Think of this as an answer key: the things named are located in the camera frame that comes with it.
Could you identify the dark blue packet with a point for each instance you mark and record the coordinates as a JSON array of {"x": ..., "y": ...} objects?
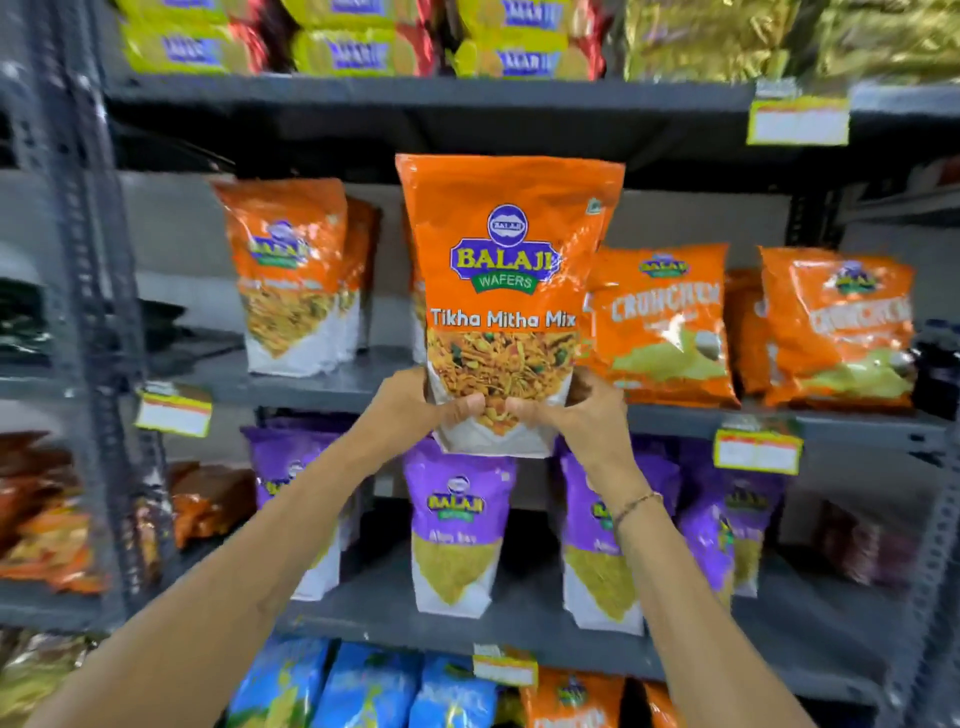
[{"x": 937, "y": 371}]

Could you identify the person's right hand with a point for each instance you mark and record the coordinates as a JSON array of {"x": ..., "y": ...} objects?
[{"x": 600, "y": 431}]

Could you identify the person's right thumb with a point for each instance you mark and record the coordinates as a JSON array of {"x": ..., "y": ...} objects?
[{"x": 534, "y": 411}]

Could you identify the yellow-edged price label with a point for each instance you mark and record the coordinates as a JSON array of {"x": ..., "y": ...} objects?
[
  {"x": 757, "y": 451},
  {"x": 174, "y": 411},
  {"x": 504, "y": 667},
  {"x": 799, "y": 121}
]

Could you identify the person's left forearm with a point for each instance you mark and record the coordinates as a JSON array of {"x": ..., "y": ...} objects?
[{"x": 225, "y": 592}]

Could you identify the pile of orange-brown packets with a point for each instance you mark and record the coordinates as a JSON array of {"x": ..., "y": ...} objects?
[{"x": 52, "y": 525}]

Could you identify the pile of dark packets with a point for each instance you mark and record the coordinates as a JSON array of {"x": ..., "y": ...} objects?
[{"x": 30, "y": 315}]

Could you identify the gold foil packet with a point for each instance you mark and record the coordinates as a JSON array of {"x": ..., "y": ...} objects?
[
  {"x": 705, "y": 41},
  {"x": 889, "y": 41}
]

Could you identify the dark red packet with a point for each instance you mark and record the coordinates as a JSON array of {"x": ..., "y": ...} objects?
[{"x": 862, "y": 544}]

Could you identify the person's left thumb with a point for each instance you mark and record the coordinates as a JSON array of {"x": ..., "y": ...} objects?
[{"x": 463, "y": 409}]

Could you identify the grey metal shelf rack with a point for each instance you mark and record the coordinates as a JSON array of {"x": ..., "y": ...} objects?
[{"x": 450, "y": 94}]

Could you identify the person's left hand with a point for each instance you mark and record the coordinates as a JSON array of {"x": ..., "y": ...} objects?
[{"x": 401, "y": 416}]

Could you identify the blue snack packet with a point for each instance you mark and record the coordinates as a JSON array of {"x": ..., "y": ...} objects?
[
  {"x": 454, "y": 694},
  {"x": 281, "y": 686},
  {"x": 367, "y": 686}
]

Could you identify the stack of yellow biscuit packets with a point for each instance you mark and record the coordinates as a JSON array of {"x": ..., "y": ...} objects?
[{"x": 360, "y": 49}]

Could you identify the orange corn puff packet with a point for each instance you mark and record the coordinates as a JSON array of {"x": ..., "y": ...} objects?
[
  {"x": 746, "y": 337},
  {"x": 660, "y": 322},
  {"x": 840, "y": 322}
]

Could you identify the large orange mix snack packet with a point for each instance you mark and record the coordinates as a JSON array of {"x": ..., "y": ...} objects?
[{"x": 510, "y": 247}]

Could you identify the purple snack packet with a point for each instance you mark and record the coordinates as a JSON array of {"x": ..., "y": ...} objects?
[
  {"x": 457, "y": 525},
  {"x": 592, "y": 570},
  {"x": 754, "y": 517},
  {"x": 281, "y": 457},
  {"x": 705, "y": 532}
]

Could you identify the person's right forearm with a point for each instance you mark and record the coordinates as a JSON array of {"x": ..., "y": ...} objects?
[{"x": 690, "y": 600}]

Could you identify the gold patterned packet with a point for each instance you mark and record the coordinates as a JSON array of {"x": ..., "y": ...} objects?
[{"x": 34, "y": 675}]

